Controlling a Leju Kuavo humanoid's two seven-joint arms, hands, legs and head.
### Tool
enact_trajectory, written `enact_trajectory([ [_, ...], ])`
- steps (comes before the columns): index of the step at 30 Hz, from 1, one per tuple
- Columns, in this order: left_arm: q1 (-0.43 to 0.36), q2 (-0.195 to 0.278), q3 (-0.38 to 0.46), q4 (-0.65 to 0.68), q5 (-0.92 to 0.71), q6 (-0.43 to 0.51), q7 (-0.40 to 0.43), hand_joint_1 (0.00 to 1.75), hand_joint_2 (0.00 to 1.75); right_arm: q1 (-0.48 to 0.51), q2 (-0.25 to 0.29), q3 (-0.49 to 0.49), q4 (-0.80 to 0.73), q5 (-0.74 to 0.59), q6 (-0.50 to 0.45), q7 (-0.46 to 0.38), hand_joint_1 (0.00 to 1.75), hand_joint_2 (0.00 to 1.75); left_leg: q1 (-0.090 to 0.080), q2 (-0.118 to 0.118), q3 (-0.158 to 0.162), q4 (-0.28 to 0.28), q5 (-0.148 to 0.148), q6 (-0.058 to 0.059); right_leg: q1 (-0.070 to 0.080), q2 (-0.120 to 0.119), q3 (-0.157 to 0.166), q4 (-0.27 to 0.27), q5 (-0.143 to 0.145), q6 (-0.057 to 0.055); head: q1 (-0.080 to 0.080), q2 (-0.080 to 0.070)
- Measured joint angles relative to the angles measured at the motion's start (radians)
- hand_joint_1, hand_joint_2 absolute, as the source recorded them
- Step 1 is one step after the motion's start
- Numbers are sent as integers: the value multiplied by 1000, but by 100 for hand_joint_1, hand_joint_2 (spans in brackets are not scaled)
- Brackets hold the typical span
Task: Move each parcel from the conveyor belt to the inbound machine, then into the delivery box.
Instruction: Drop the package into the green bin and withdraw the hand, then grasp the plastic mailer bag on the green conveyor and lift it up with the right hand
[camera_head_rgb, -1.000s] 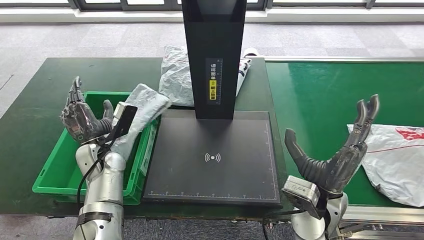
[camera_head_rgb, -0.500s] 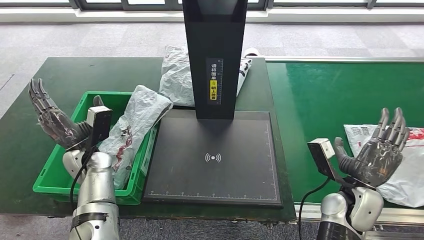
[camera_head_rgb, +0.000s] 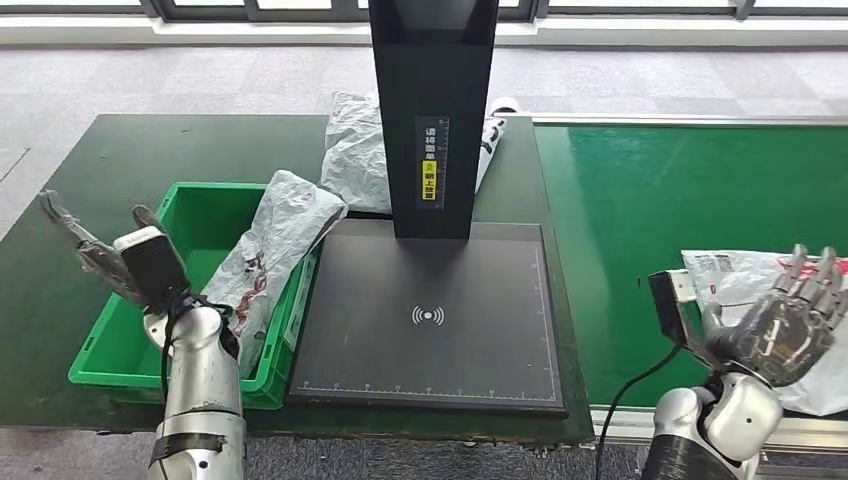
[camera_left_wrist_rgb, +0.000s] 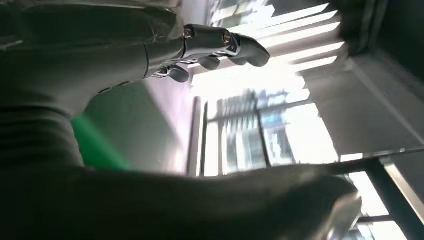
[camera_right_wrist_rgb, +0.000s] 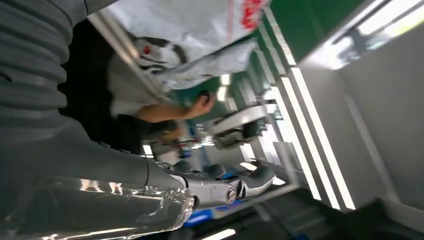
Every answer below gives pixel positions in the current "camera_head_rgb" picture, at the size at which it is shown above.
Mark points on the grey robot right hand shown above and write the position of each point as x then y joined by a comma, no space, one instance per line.
782,338

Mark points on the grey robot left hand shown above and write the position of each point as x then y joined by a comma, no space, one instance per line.
96,262

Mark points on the white parcel thin red line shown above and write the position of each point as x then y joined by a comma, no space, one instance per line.
735,285

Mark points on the grey parcel large red print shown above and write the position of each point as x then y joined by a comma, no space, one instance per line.
278,238

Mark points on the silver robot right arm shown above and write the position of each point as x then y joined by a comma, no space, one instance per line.
735,417

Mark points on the green conveyor belt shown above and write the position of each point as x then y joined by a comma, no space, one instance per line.
629,199

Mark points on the crumpled grey parcel bag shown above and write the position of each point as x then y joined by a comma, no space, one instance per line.
351,159

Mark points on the black inbound scanner machine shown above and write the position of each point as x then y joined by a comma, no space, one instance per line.
430,79

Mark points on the dark green table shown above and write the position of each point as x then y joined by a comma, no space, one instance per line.
99,152

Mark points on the green plastic crate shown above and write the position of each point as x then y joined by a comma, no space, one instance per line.
199,212

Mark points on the black yellow label sticker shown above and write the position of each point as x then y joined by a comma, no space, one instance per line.
432,166

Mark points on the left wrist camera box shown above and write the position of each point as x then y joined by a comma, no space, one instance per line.
156,265

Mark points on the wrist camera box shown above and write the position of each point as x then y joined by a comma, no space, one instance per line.
672,311
156,265

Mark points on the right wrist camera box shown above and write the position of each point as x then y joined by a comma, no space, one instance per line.
672,311

